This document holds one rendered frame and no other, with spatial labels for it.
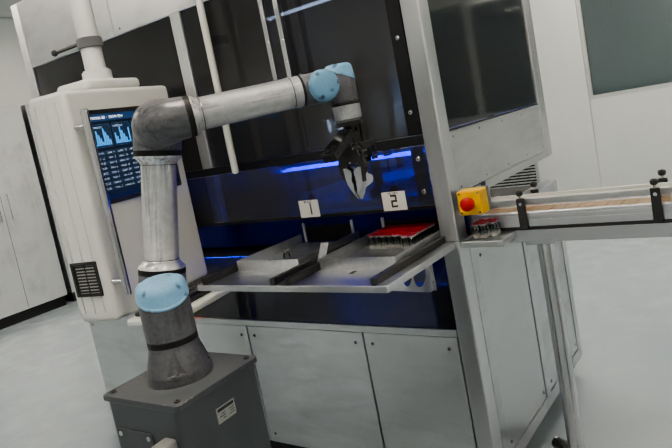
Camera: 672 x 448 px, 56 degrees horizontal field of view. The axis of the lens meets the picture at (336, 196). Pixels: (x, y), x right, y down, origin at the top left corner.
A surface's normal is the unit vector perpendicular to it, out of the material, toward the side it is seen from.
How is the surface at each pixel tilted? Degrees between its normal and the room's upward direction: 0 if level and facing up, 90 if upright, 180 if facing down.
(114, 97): 90
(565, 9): 90
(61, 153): 90
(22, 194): 90
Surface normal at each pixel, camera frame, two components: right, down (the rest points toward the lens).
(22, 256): 0.80, -0.08
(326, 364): -0.57, 0.21
